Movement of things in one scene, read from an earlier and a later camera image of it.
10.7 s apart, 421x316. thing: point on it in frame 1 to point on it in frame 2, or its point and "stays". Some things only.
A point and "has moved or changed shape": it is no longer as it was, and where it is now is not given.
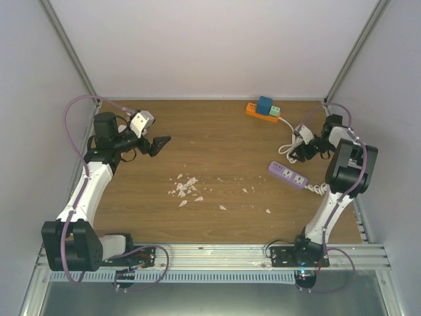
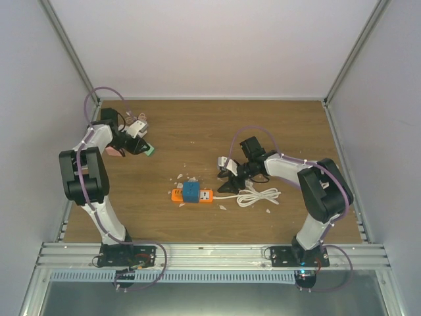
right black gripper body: (321, 144) to (243, 182)
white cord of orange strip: (287, 148) to (251, 196)
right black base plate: (285, 257) stays
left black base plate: (144, 257) stays
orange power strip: (251, 110) to (205, 195)
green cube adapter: (274, 111) has moved or changed shape
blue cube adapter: (264, 105) to (191, 191)
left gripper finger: (157, 144) to (141, 147)
